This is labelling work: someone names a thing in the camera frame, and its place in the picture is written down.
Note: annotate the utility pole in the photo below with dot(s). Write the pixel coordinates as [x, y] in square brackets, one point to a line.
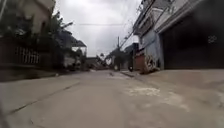
[118, 50]

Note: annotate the grey concrete road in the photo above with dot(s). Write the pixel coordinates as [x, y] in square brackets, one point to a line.
[110, 100]

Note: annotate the roofed building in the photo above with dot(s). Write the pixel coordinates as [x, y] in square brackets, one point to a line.
[75, 53]

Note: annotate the dark green trees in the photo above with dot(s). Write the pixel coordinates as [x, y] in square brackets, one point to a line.
[55, 43]

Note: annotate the building with dark garage door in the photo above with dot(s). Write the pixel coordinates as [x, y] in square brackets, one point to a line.
[186, 40]

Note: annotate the beige house with fence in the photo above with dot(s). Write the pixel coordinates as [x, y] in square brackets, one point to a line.
[23, 36]

